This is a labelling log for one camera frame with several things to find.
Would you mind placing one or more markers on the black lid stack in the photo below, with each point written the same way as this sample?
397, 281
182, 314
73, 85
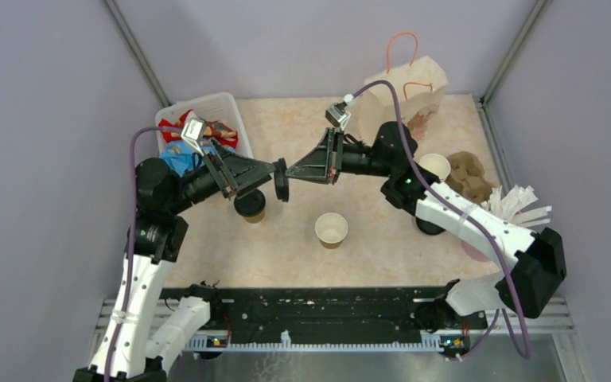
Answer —
428, 228

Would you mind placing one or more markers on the white plastic basket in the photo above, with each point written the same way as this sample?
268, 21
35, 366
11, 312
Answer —
220, 106

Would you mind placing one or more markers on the red snack bag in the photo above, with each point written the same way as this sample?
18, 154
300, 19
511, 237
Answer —
213, 129

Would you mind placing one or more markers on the black cup lid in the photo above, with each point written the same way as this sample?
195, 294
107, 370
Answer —
281, 181
250, 204

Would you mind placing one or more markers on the brown paper cup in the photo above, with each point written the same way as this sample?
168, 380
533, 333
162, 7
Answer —
331, 229
255, 218

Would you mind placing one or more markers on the cardboard cup carrier stack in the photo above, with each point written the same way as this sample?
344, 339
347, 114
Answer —
467, 177

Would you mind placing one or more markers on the white wrapped straws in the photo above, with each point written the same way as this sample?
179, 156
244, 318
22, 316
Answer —
512, 207

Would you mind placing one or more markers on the pink holder cup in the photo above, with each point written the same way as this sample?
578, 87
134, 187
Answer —
473, 253

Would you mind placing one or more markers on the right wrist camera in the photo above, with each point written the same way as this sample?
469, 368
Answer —
338, 115

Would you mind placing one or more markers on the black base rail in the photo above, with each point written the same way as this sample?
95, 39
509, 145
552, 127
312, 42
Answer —
334, 320

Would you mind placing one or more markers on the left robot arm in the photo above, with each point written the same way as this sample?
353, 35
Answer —
130, 349

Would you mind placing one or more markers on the stack of paper cups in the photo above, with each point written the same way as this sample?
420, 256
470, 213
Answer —
436, 164

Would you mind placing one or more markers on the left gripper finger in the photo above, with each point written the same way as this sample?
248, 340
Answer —
250, 180
234, 165

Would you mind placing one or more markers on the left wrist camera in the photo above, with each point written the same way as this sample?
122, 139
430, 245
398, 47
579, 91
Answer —
192, 133

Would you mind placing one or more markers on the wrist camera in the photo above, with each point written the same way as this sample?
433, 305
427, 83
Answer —
192, 133
338, 115

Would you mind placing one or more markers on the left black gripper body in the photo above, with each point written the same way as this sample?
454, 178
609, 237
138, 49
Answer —
210, 178

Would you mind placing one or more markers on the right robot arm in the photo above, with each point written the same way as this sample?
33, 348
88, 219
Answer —
532, 264

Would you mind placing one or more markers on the blue snack bag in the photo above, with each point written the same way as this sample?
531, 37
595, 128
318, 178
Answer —
180, 157

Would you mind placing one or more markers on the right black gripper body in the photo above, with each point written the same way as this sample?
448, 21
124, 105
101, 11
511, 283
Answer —
359, 159

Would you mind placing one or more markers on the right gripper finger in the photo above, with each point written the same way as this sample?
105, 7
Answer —
314, 172
320, 154

